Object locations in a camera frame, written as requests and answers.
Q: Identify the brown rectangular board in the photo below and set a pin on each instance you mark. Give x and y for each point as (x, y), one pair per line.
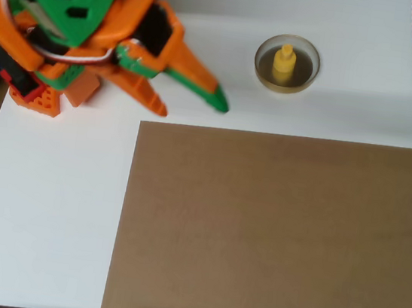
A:
(257, 225)

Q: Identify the small yellow plastic piece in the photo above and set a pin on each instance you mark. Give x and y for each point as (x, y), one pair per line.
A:
(282, 67)

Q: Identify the round bowl with gold rim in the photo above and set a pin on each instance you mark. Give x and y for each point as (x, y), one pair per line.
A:
(264, 70)

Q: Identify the orange gripper black servo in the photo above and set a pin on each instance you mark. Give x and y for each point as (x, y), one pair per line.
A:
(168, 48)

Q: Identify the orange robot base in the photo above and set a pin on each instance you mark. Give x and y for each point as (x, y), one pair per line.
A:
(45, 102)

